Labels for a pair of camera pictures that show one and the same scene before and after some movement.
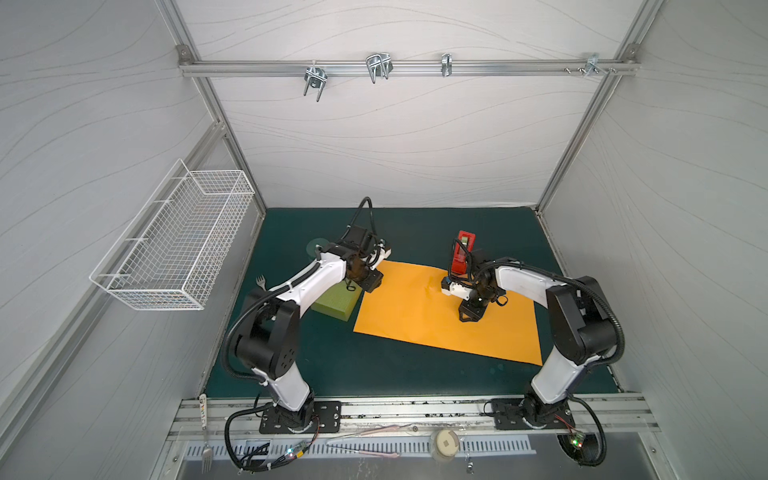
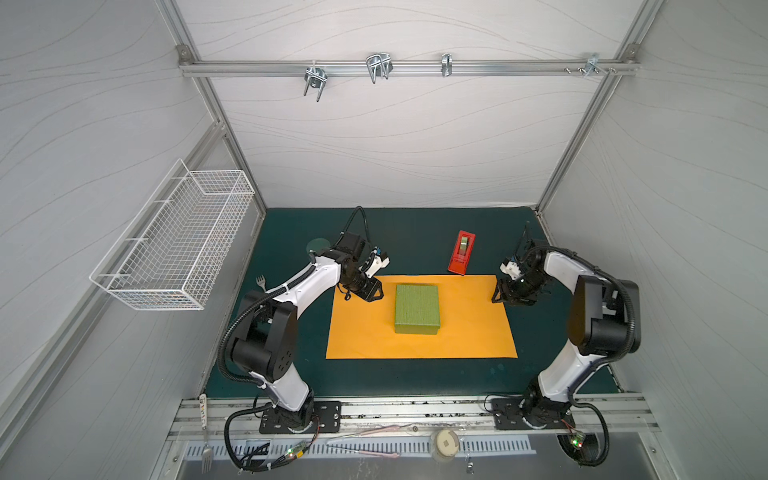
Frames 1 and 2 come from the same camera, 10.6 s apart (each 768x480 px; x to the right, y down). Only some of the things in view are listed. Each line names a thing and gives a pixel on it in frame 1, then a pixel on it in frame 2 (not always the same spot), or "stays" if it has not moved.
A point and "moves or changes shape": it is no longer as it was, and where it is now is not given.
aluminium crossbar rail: [404, 67] stays
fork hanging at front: [206, 457] stays
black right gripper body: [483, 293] to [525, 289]
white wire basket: [172, 252] stays
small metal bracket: [447, 61] stays
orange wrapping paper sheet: [409, 305] moves or changes shape
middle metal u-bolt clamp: [379, 65] stays
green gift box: [339, 300] to [417, 309]
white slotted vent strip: [468, 448] stays
